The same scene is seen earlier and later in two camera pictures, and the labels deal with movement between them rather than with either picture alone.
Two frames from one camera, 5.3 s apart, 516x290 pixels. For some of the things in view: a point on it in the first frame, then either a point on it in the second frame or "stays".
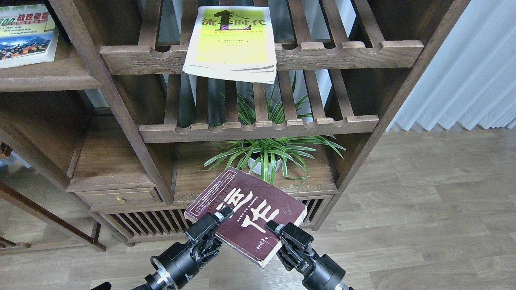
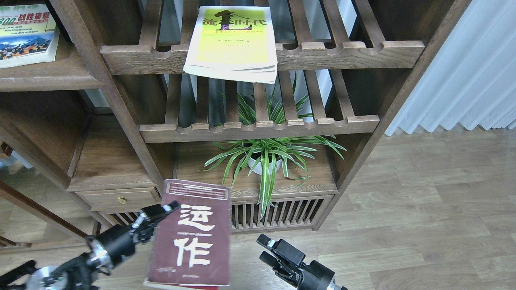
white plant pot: [257, 168] stays
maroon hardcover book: [254, 201] → [190, 247]
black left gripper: [182, 261] → [112, 245]
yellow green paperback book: [235, 43] stays
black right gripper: [321, 272] → [313, 276]
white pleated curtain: [471, 79] stays
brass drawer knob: [121, 199] stays
